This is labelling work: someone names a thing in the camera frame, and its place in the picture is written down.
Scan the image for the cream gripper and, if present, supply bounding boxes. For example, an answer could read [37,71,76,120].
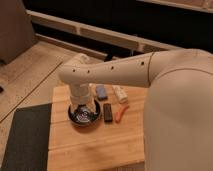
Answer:
[69,84,91,106]

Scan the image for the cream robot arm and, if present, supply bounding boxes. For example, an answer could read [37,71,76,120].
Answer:
[59,49,213,171]

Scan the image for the black ceramic bowl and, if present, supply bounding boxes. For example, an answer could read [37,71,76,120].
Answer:
[68,100,101,126]

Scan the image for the blue sponge block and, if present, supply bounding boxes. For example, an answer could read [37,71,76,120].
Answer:
[96,85,107,101]

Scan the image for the black rectangular bar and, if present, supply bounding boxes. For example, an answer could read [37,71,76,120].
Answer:
[103,103,113,122]

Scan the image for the orange carrot toy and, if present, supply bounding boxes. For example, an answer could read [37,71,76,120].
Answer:
[115,105,129,123]

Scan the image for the wooden bamboo board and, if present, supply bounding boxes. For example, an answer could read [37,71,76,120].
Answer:
[47,86,147,171]

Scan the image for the dark grey mat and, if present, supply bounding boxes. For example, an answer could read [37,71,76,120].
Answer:
[0,103,52,171]

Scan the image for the grey cabinet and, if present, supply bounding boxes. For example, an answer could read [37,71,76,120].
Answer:
[0,0,37,64]

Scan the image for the wooden rail beam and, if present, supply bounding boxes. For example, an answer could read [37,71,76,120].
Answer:
[27,10,178,53]

